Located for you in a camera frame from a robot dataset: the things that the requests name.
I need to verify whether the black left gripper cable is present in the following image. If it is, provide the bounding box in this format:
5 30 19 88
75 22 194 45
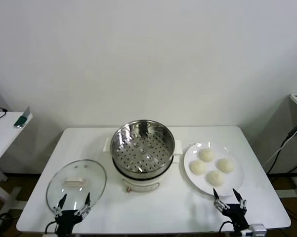
45 220 59 237

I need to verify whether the glass lid with beige handle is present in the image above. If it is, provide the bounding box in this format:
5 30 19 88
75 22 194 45
46 159 107 217

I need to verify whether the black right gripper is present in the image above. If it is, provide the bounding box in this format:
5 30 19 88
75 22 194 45
212 188 251 232

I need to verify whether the white round plate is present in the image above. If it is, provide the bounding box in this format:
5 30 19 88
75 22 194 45
183 142 245 197

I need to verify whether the white steamed baozi bun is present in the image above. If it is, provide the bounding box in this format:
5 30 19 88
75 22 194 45
199 148 214 163
217 158 235 173
207 170 225 186
189 160 208 176

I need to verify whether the black hanging cable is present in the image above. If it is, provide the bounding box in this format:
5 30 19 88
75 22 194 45
266 137 297 175

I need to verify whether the stainless steel steamer pot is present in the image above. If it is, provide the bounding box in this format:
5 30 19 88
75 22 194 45
103 137 183 193

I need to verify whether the white side table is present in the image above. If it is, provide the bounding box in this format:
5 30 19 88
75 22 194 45
0 111 33 215

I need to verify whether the green handled metal scraper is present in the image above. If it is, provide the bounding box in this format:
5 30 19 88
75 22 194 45
13 106 31 128

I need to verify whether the beige cabinet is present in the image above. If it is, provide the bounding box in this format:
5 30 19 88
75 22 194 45
268 92 297 198

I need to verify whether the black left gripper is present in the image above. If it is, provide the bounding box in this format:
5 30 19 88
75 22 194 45
52 192 92 237

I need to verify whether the black floor cable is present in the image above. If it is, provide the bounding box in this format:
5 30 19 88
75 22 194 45
0 212 14 235

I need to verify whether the white hanging cable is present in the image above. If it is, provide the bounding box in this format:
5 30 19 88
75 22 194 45
266 128 297 163

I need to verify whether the perforated steel steamer basket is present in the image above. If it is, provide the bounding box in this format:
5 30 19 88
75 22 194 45
110 119 175 177

